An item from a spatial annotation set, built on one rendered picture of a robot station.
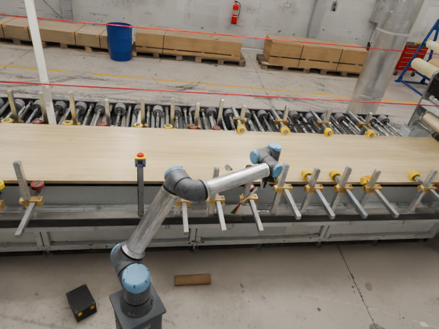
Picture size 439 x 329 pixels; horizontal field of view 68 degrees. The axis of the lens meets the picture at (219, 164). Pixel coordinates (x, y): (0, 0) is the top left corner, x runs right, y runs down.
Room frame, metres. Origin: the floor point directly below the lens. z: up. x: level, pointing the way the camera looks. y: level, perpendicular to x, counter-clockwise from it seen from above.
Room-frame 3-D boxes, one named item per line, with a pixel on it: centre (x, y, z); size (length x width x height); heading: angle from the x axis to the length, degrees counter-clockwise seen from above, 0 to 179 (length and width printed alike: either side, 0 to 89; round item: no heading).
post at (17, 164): (1.54, 1.23, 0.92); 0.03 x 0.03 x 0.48; 13
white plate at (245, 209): (1.85, -0.20, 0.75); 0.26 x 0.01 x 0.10; 103
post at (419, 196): (2.22, -1.69, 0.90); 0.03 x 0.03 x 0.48; 13
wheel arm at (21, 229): (1.46, 1.17, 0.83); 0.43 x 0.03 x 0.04; 13
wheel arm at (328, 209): (1.94, -0.77, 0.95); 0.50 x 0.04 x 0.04; 13
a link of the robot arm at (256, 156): (1.75, -0.25, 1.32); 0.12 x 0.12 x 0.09; 37
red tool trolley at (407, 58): (9.18, -4.54, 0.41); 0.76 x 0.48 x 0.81; 105
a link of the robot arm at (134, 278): (1.09, 0.37, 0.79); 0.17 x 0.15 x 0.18; 37
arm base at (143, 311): (1.08, 0.36, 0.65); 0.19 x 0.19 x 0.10
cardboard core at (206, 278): (1.70, 0.09, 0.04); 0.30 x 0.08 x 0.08; 103
